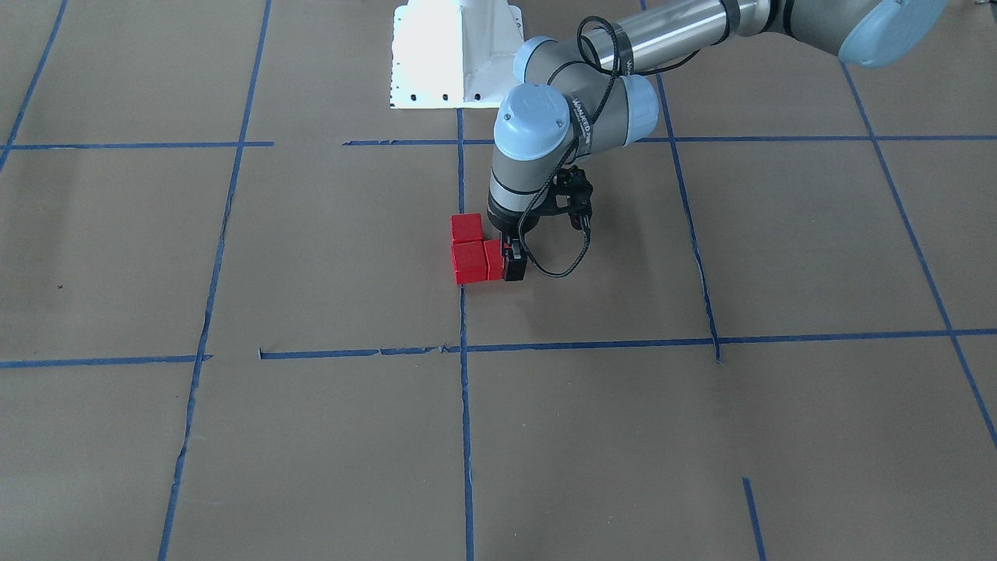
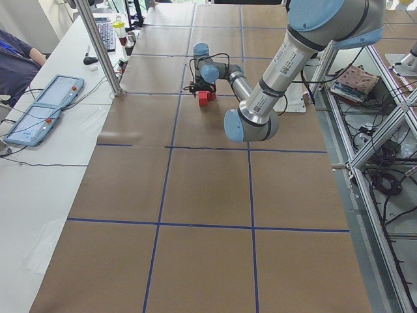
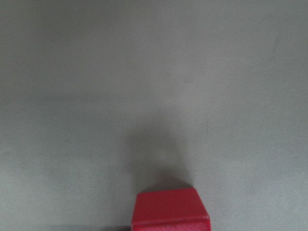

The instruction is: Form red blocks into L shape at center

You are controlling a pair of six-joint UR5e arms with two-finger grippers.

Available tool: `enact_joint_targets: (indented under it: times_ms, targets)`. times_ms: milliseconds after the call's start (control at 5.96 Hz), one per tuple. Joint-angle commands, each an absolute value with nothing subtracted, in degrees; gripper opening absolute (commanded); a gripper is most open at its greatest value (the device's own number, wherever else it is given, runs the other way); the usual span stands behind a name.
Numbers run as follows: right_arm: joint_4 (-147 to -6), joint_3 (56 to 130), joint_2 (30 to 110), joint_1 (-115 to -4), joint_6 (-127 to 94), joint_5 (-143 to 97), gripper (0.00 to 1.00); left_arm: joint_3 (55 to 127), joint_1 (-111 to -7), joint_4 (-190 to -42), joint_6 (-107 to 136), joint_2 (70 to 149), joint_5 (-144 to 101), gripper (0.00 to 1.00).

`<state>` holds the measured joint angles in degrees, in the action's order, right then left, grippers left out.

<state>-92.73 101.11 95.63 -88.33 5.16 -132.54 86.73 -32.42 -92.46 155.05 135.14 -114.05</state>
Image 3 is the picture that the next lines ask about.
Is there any red cube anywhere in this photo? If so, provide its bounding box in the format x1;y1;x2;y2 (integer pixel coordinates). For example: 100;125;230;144
131;188;211;231

